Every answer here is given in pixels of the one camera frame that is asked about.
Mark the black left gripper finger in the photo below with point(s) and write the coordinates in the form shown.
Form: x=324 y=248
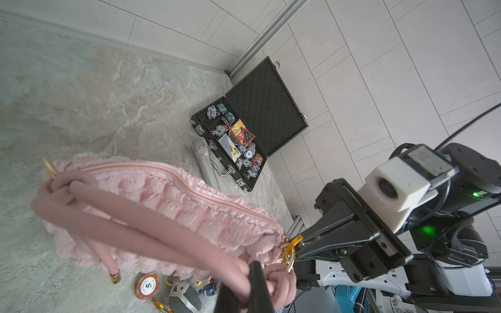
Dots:
x=248 y=293

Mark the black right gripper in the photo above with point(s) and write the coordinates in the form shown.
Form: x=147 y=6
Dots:
x=350 y=233

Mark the yellow carabiner clip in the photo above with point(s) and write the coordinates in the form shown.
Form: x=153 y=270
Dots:
x=289 y=249

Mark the pink fluffy handbag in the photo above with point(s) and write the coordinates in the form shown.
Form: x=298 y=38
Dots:
x=130 y=214

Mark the colourful keychain decoration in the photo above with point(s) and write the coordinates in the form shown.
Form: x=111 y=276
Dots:
x=187 y=295

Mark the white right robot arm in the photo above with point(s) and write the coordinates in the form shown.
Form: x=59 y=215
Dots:
x=407 y=232

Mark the black poker chip case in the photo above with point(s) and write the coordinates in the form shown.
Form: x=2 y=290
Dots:
x=250 y=123

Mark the silver microphone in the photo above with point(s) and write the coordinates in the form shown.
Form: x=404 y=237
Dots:
x=202 y=154

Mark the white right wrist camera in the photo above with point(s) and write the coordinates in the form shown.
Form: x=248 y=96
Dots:
x=411 y=186

